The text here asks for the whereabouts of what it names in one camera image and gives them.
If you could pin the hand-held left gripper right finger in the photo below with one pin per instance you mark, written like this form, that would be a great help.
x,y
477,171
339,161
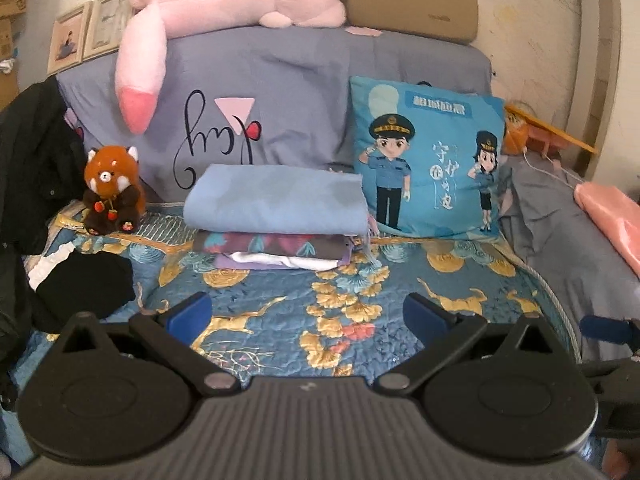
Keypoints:
x,y
422,312

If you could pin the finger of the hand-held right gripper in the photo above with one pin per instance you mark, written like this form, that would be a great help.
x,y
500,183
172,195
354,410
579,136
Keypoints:
x,y
600,326

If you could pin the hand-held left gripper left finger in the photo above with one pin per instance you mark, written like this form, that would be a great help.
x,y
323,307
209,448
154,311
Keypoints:
x,y
192,312

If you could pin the pink and blue tasselled scarf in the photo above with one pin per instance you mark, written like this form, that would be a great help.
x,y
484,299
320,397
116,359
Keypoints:
x,y
275,200

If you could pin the purple folded garment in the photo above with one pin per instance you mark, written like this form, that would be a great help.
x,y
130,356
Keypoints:
x,y
222,261

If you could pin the grey bed sheet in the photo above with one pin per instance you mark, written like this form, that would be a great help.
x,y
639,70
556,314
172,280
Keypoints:
x,y
550,260

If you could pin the blue deer print quilt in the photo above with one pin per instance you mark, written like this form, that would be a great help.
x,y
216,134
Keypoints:
x,y
280,320

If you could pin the grey printed folded shirt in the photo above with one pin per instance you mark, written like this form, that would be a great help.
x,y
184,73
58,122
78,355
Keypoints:
x,y
270,245

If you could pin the salmon pink towel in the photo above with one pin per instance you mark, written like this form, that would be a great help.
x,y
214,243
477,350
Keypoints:
x,y
615,220

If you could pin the black folded garment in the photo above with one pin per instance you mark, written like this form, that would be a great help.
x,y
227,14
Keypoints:
x,y
85,280

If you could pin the white folded garment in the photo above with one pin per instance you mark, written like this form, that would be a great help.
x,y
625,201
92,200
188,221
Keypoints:
x,y
300,261

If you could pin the white ruffled garment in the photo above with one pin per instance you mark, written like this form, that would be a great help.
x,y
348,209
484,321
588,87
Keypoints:
x,y
47,265

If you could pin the red panda plush toy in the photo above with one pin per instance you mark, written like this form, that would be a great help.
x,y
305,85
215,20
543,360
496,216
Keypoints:
x,y
107,170

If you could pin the yellow wooden stick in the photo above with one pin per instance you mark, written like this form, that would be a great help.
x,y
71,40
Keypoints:
x,y
575,142

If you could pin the blue cartoon police cushion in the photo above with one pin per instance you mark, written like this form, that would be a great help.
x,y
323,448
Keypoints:
x,y
425,125

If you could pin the pink handheld fan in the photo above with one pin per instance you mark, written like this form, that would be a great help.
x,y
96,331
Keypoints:
x,y
542,137

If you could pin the orange bag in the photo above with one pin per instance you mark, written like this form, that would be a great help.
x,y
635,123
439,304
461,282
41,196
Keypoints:
x,y
515,135

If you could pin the black jacket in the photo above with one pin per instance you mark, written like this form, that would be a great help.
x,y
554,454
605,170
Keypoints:
x,y
35,160

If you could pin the grey pillow with script print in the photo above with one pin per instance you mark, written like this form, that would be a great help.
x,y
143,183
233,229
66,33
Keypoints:
x,y
300,85

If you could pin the tan headrest cushion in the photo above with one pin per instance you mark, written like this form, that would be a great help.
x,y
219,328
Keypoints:
x,y
410,0

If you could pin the wooden picture frame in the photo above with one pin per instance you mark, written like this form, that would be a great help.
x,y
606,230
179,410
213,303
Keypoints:
x,y
67,40
110,20

